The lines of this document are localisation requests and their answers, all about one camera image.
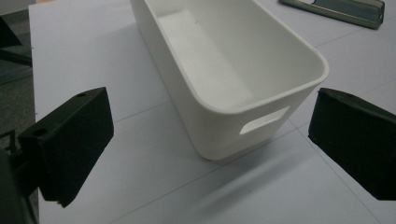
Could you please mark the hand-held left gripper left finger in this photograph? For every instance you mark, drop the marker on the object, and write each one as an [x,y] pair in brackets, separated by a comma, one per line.
[74,143]

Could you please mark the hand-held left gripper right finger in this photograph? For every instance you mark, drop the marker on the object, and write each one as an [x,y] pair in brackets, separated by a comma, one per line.
[358,146]

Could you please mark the dark grey phone case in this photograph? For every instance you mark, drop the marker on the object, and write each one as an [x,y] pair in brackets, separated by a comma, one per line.
[345,11]

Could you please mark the white plastic storage bin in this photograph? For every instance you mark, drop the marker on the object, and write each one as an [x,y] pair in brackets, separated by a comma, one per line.
[218,124]

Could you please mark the white paper table cover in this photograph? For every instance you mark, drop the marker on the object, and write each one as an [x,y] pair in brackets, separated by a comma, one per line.
[149,174]

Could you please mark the black stand base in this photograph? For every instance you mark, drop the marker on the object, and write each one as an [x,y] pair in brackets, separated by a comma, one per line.
[12,46]

